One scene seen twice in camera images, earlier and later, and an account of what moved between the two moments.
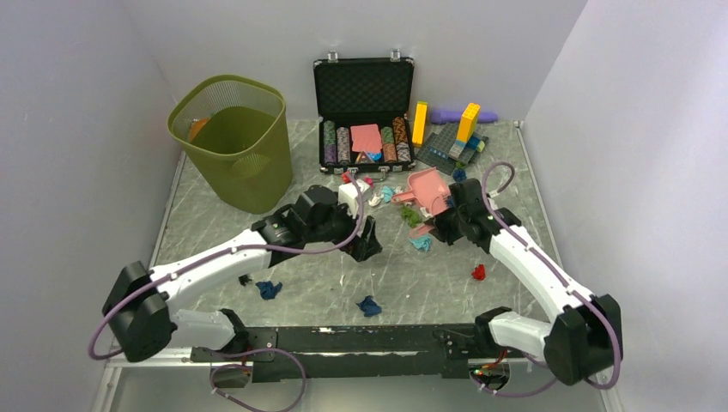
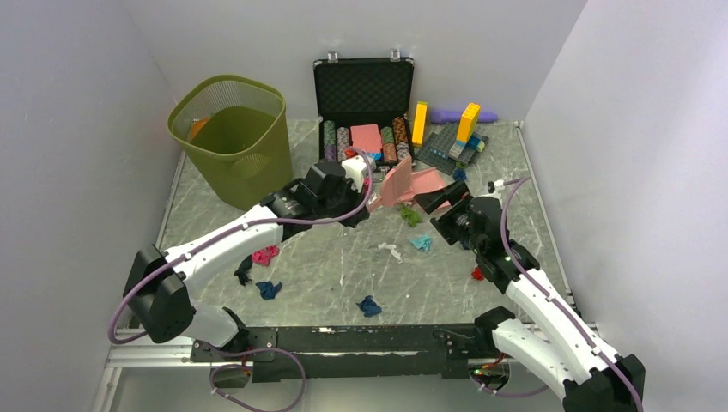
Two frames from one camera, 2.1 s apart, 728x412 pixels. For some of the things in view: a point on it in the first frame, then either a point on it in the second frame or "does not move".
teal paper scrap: x=422 y=242 does not move
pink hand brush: x=421 y=230 → x=397 y=182
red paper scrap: x=480 y=272 does not move
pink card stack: x=366 y=137 does not move
